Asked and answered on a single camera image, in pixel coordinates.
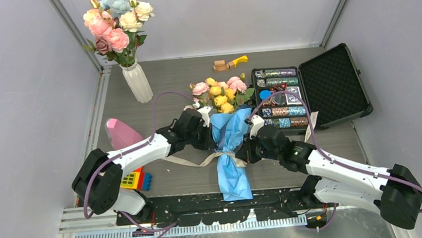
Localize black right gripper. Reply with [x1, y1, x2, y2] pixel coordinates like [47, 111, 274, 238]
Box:
[234, 130, 281, 165]

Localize blue paper bouquet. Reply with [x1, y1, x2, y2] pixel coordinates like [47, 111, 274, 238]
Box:
[189, 73, 254, 202]

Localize cream satin ribbon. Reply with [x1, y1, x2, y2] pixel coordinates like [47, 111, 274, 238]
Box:
[157, 110, 323, 175]

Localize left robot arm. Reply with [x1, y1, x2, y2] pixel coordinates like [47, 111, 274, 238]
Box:
[72, 106, 216, 223]

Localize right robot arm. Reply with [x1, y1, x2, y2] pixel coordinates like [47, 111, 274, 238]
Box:
[235, 125, 422, 230]

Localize white ribbed vase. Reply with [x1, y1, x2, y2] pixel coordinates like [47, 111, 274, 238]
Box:
[120, 61, 153, 103]

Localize pink flowers in vase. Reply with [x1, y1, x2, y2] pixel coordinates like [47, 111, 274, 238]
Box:
[82, 0, 154, 68]

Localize blue round chip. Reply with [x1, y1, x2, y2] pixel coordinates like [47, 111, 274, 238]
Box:
[259, 90, 272, 101]

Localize playing card deck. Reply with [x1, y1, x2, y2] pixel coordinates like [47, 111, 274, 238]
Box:
[285, 86, 302, 105]

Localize blue studded toy brick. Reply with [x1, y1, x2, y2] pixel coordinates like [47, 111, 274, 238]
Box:
[139, 172, 153, 191]

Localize yellow grid toy block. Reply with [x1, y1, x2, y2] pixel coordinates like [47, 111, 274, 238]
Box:
[120, 171, 145, 190]

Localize black poker chip case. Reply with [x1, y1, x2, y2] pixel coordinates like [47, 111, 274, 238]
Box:
[251, 43, 373, 135]

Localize yellow wooden arch block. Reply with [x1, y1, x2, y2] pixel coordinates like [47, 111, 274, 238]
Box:
[229, 55, 248, 67]

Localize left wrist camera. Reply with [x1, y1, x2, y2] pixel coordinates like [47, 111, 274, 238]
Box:
[192, 103, 214, 127]

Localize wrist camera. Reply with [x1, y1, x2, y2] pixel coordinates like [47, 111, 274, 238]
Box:
[249, 115, 265, 139]
[192, 103, 214, 127]

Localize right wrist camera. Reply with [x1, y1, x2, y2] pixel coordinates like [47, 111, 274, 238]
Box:
[249, 115, 265, 139]

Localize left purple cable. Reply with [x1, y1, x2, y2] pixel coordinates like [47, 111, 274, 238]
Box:
[74, 90, 206, 238]

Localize purple cable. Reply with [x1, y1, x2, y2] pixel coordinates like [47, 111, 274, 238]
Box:
[247, 80, 422, 226]
[74, 90, 206, 238]

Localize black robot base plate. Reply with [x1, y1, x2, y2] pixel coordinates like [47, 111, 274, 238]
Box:
[132, 188, 334, 228]

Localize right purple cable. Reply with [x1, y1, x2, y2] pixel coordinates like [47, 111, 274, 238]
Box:
[247, 80, 422, 226]

